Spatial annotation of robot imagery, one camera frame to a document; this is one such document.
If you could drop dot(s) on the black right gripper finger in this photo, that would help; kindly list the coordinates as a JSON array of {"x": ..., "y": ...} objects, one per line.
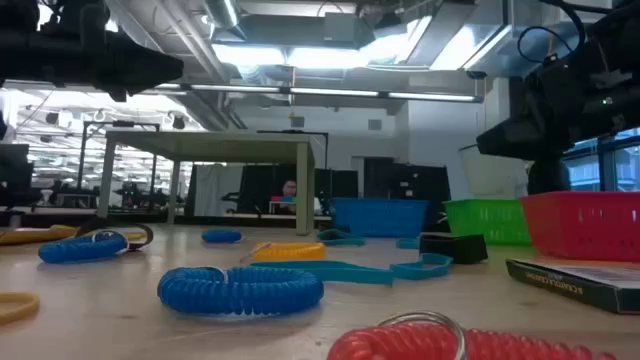
[
  {"x": 515, "y": 134},
  {"x": 547, "y": 177}
]

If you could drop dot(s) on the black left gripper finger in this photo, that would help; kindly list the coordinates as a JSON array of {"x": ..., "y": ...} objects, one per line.
[
  {"x": 150, "y": 83},
  {"x": 155, "y": 62}
]

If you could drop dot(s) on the red plastic basket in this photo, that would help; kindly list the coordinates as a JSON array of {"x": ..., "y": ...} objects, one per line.
[{"x": 585, "y": 225}]

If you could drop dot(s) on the black rectangular block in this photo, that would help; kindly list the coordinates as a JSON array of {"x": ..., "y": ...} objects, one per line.
[{"x": 452, "y": 248}]

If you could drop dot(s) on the yellow rubber band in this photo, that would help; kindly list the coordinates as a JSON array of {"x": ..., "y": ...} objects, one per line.
[
  {"x": 32, "y": 305},
  {"x": 135, "y": 235}
]

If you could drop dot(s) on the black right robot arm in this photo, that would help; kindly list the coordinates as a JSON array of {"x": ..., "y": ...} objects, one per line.
[{"x": 627, "y": 60}]

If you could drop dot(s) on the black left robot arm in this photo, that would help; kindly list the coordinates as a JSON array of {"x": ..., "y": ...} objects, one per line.
[{"x": 30, "y": 55}]

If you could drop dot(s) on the green plastic basket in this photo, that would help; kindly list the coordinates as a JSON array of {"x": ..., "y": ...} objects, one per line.
[{"x": 485, "y": 220}]

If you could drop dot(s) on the pale green perforated metal shelf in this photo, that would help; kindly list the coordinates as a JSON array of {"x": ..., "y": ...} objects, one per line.
[{"x": 210, "y": 145}]

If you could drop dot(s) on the black partition panel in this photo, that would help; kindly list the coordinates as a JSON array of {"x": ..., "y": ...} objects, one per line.
[
  {"x": 260, "y": 185},
  {"x": 400, "y": 180}
]

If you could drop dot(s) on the white curtain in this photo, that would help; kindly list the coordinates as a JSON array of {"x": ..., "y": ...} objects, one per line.
[{"x": 215, "y": 190}]

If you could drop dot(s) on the black computer monitor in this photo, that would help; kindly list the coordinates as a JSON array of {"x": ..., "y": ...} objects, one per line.
[{"x": 12, "y": 170}]

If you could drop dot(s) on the blue plastic basket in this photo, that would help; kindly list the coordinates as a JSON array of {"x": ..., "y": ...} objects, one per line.
[{"x": 380, "y": 217}]

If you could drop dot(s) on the person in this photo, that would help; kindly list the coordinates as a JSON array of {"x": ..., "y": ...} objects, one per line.
[{"x": 290, "y": 189}]

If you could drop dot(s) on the red blue green box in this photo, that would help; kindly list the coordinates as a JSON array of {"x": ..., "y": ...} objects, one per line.
[{"x": 282, "y": 199}]

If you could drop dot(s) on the long linear ceiling light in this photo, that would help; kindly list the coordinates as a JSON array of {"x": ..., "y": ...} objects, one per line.
[{"x": 330, "y": 92}]

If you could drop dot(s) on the gray ceiling air unit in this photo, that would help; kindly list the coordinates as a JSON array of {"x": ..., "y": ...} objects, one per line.
[{"x": 347, "y": 30}]

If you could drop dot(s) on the black metal frame stand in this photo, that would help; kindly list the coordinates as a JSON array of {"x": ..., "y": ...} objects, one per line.
[{"x": 122, "y": 124}]

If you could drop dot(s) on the black aluminium table frame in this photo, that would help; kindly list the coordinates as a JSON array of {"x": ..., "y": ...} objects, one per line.
[{"x": 65, "y": 220}]

